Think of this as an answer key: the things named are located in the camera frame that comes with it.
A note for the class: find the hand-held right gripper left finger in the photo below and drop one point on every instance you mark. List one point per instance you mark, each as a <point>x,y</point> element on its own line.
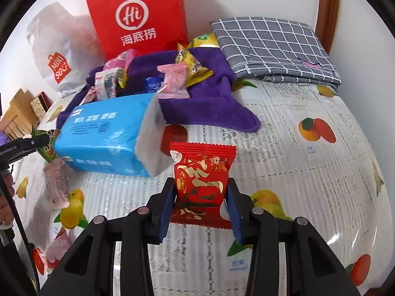
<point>165,212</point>

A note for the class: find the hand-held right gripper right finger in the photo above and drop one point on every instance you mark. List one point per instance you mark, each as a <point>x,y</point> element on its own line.
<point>236,219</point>

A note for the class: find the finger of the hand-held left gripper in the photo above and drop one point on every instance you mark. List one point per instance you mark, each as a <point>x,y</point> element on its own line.
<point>34,145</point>

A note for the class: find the green snack packet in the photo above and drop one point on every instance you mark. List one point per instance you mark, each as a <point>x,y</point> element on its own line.
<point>47,154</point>

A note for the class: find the red gold snack packet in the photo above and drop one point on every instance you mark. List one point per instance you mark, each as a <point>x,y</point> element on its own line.
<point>200,175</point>

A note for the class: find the person's left hand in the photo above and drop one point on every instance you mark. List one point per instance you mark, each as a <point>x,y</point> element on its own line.
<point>6,203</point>

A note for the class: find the wooden cabinet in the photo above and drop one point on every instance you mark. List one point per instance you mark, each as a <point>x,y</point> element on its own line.
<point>15,114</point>

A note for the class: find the patterned cardboard box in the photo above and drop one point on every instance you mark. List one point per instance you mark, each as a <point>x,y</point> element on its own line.
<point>39,104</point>

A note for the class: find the pale pink snack packet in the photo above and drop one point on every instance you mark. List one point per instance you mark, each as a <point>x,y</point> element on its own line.
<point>57,185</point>

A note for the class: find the blue tissue pack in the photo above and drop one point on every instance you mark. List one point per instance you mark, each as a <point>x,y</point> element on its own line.
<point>101,135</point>

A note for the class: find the pale cream snack packet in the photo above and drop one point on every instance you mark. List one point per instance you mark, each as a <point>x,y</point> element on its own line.
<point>88,96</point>

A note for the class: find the fruit print bed cover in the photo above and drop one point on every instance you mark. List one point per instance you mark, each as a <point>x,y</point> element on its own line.
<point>293,166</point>

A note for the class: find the white barcode snack packet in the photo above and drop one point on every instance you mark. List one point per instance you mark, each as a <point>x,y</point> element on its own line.
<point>106,83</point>

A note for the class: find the white plastic shopping bag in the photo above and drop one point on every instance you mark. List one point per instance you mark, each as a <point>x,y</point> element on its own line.
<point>52,46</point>

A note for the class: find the pink white snack packet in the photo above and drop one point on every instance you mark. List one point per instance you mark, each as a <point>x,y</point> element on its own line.
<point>57,249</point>

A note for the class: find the small yellow snack packet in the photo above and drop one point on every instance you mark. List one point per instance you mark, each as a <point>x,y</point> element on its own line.
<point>122,80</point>

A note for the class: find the purple towel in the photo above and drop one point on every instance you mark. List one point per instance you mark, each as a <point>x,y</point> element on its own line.
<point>209,104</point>

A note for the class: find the red paper bag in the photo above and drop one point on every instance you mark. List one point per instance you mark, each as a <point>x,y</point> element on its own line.
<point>135,12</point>

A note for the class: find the grey checked folded cloth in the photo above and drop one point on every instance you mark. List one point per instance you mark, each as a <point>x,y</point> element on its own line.
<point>271,46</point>

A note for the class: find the yellow green-label snack packet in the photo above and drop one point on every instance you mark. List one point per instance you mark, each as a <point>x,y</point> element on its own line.
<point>203,40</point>

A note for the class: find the wooden headboard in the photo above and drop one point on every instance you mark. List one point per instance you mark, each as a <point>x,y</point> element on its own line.
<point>327,12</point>

